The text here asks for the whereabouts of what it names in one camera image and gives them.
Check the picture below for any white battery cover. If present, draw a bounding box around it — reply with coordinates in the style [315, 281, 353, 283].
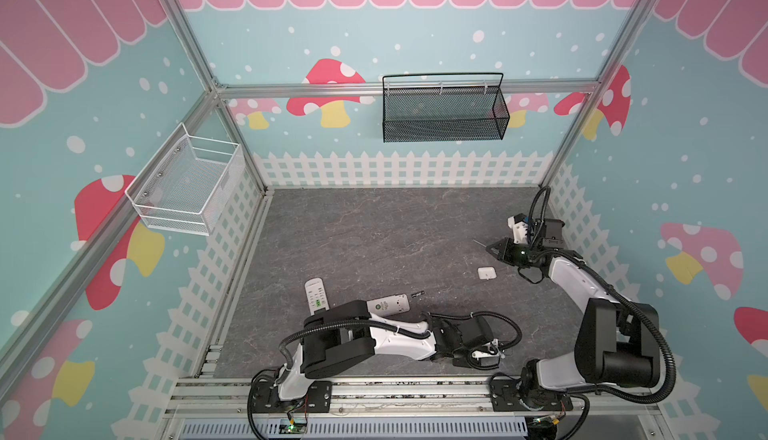
[477, 267, 497, 280]

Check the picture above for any white remote with batteries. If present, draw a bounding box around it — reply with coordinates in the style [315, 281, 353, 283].
[367, 294, 410, 318]

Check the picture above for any white remote with green buttons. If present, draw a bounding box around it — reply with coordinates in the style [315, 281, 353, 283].
[304, 277, 330, 315]

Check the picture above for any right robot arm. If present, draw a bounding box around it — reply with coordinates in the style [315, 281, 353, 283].
[486, 187, 677, 408]

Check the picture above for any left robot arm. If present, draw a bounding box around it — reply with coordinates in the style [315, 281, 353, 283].
[246, 300, 522, 414]

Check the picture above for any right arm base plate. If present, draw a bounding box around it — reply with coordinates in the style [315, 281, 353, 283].
[487, 375, 573, 412]

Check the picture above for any black mesh wall basket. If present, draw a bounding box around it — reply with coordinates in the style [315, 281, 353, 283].
[381, 72, 510, 143]

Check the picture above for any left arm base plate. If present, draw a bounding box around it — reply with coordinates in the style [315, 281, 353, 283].
[247, 379, 333, 414]

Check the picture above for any white wire wall basket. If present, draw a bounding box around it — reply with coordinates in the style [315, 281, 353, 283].
[125, 124, 245, 236]

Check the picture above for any aluminium frame post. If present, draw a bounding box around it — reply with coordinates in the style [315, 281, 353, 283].
[159, 0, 268, 196]

